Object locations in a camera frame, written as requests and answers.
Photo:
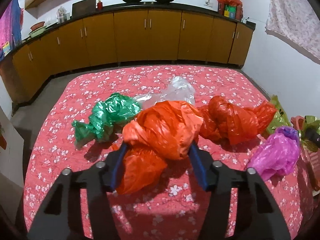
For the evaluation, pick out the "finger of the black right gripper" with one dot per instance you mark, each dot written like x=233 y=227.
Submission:
x=313 y=136

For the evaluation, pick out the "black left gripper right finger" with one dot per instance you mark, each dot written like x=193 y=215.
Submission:
x=257 y=214

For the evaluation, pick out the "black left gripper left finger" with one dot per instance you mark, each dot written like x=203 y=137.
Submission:
x=60 y=214

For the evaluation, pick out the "green gold paw bag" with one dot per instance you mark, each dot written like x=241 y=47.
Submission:
x=308 y=123

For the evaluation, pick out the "magenta plastic bag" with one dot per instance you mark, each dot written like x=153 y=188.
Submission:
x=278 y=155

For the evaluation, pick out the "red orange plastic bag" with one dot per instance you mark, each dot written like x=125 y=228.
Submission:
x=223 y=120

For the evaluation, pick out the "large orange plastic bag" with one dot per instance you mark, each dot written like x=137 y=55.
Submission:
x=158 y=135

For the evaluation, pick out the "clear white plastic bag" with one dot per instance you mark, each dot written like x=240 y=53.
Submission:
x=179 y=89

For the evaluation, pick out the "wooden lower kitchen cabinets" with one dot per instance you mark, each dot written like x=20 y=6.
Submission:
x=126 y=36

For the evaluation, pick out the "red plastic basin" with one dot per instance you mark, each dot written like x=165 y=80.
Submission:
x=311 y=159

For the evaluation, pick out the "red floral tablecloth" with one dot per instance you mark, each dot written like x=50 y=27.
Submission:
x=175 y=207

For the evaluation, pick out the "green plastic bag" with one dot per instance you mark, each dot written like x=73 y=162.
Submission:
x=107 y=118

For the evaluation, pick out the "pink floral hanging sheet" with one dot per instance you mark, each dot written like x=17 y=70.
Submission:
x=296 y=23

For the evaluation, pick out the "white mug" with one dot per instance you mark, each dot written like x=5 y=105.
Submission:
x=244 y=20

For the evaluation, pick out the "red bag with groceries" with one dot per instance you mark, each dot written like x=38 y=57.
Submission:
x=230 y=9

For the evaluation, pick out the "stacked bowls on counter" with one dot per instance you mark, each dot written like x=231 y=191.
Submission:
x=37 y=29

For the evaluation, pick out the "glass jar on counter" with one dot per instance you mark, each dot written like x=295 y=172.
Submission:
x=62 y=15

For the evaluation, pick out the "pink blue hanging cloth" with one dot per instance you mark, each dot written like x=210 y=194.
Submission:
x=11 y=26

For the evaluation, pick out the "dark cutting board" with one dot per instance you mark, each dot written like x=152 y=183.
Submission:
x=83 y=7

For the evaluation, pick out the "red bottle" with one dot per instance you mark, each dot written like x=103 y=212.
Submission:
x=99 y=5

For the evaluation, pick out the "wall power socket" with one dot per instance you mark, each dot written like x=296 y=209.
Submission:
x=210 y=4

